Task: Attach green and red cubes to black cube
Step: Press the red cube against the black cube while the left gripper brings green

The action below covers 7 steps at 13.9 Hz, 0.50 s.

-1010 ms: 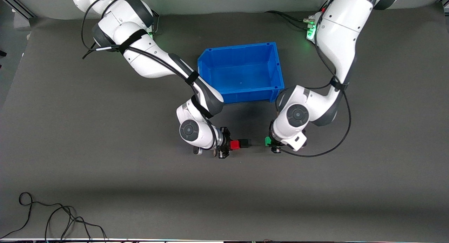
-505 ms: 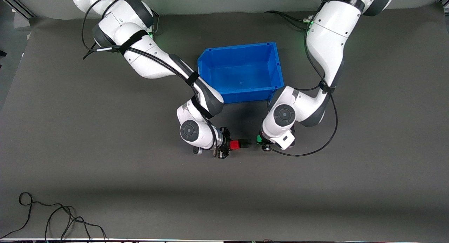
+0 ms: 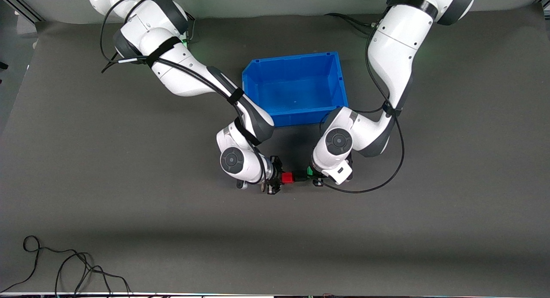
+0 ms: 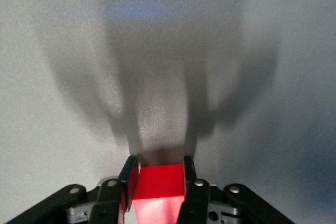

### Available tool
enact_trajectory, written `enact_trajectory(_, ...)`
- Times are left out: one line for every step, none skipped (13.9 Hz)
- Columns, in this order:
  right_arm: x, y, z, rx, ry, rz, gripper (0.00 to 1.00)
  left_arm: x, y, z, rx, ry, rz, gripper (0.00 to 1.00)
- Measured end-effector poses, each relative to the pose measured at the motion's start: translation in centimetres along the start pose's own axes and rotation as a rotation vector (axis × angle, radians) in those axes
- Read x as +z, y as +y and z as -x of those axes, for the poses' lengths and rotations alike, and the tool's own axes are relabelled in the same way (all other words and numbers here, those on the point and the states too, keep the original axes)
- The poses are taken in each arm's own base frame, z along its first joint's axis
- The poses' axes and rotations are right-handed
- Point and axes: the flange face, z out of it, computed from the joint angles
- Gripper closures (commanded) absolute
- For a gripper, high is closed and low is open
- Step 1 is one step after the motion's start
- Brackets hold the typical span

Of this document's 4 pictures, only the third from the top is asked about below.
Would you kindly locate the blue plastic storage bin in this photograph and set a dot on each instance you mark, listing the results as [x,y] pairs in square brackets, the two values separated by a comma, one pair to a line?
[296,96]

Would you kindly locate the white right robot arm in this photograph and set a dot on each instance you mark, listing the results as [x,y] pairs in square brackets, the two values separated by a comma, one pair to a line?
[180,74]

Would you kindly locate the dark grey table mat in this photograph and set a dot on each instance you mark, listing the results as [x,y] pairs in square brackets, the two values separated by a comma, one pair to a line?
[275,238]

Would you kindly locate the small red cube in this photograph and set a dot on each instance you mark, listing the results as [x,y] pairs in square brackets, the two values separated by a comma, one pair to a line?
[287,178]

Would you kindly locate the small black cube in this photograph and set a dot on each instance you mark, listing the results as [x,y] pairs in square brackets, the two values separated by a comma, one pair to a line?
[299,178]

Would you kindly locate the aluminium frame rail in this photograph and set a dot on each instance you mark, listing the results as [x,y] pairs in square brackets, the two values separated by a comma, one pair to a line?
[21,10]
[545,5]

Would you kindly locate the small green cube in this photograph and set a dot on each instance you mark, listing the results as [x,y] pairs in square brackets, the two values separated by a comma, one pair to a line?
[310,171]

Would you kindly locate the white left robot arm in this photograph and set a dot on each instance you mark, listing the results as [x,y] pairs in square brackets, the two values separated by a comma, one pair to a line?
[395,48]

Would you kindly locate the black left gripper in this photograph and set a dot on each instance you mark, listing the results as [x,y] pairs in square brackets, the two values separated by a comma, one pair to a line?
[310,172]

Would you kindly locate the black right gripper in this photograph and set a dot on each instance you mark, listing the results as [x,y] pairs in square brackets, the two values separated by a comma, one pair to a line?
[275,176]

